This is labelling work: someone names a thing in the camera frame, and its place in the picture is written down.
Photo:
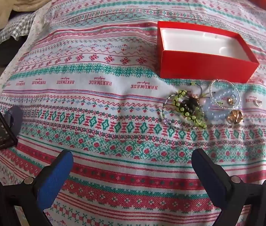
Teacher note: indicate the small gold earring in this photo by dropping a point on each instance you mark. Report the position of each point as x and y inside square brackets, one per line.
[230, 100]

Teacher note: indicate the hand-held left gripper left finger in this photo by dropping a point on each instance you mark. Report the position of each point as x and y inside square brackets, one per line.
[52, 176]

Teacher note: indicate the grey rounded object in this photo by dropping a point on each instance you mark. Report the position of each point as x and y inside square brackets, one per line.
[15, 120]

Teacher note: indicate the patterned knit-print bed cover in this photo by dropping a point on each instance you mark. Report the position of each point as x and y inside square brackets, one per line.
[100, 98]

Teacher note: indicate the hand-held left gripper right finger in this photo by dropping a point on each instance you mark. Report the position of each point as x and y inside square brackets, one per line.
[208, 169]

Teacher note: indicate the red jewelry box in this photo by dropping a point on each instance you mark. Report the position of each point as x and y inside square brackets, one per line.
[201, 66]

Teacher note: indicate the grey checked bed sheet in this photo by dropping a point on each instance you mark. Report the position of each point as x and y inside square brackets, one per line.
[5, 33]

